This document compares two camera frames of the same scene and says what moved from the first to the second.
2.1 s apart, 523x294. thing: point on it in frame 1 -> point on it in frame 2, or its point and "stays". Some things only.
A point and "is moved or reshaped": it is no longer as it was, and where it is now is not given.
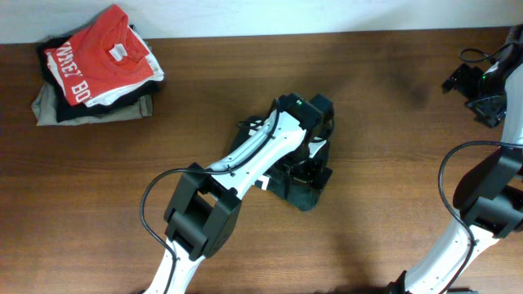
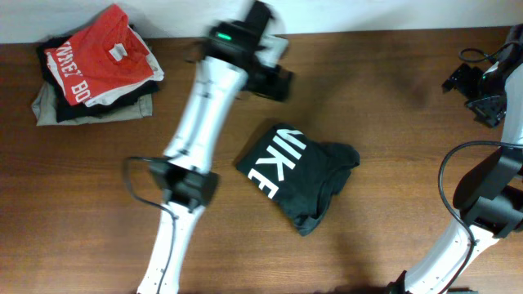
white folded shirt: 118,93 stays
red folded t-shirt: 105,55 stays
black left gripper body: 306,169 -> 277,84
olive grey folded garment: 46,113 stays
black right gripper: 462,78 stays
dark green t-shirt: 302,196 is moved or reshaped
